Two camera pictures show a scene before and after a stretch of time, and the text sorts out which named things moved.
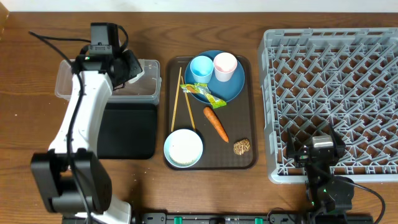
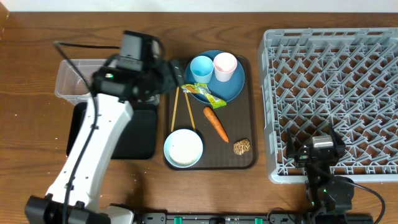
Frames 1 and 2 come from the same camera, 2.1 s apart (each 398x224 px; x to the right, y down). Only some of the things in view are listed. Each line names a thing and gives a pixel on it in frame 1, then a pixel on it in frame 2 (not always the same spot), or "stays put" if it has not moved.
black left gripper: x=131 y=66 to x=171 y=76
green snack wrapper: x=201 y=88 stays put
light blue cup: x=201 y=68 stays put
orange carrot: x=209 y=114 stays put
